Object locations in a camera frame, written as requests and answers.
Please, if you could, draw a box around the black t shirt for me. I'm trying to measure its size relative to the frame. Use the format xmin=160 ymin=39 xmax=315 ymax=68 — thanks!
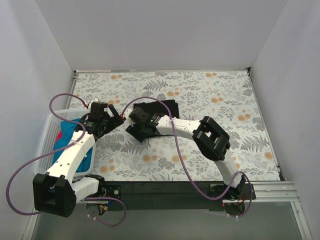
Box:
xmin=133 ymin=99 xmax=180 ymax=138

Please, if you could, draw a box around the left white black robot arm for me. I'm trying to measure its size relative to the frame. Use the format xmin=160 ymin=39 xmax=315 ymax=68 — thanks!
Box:
xmin=32 ymin=101 xmax=124 ymax=218

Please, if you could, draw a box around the floral tablecloth mat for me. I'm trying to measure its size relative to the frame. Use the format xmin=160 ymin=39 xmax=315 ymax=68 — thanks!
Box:
xmin=69 ymin=70 xmax=280 ymax=181

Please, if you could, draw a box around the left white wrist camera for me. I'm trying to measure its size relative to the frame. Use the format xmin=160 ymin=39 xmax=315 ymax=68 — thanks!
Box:
xmin=87 ymin=98 xmax=107 ymax=108

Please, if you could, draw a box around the aluminium frame rail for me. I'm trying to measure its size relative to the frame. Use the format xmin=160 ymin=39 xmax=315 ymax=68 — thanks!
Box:
xmin=251 ymin=181 xmax=300 ymax=202

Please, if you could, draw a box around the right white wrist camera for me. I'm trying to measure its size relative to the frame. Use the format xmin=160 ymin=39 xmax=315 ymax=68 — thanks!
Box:
xmin=120 ymin=111 xmax=134 ymax=126

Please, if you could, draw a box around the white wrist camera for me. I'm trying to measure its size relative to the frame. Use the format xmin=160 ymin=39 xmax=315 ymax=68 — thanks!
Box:
xmin=87 ymin=98 xmax=107 ymax=108
xmin=120 ymin=111 xmax=134 ymax=126

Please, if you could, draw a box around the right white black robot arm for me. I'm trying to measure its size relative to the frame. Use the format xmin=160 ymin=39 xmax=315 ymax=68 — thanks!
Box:
xmin=123 ymin=106 xmax=246 ymax=199

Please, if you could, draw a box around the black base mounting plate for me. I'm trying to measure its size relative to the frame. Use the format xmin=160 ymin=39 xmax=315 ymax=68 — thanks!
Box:
xmin=90 ymin=181 xmax=256 ymax=212

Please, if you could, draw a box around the white plastic laundry basket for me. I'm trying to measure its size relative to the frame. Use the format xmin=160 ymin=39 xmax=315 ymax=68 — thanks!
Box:
xmin=33 ymin=108 xmax=96 ymax=177

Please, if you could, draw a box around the blue t shirt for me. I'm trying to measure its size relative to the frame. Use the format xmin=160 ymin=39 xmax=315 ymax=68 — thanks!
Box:
xmin=53 ymin=121 xmax=93 ymax=173

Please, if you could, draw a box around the pink t shirt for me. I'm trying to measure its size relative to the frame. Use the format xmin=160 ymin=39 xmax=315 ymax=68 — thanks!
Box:
xmin=55 ymin=131 xmax=63 ymax=142

